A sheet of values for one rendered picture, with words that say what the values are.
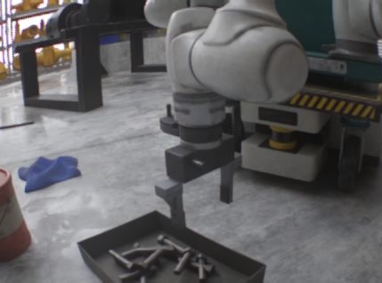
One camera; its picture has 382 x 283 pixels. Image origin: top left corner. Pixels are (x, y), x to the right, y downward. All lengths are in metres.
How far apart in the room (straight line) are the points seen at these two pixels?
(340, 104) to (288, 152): 0.24
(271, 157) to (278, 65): 0.64
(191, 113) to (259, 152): 0.47
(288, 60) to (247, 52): 0.05
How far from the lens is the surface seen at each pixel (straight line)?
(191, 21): 0.51
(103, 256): 0.75
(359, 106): 0.82
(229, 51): 0.38
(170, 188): 0.55
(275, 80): 0.35
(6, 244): 0.81
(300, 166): 0.94
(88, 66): 2.22
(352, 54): 0.92
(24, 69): 3.10
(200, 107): 0.53
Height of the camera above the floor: 0.47
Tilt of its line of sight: 19 degrees down
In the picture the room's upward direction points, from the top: 3 degrees counter-clockwise
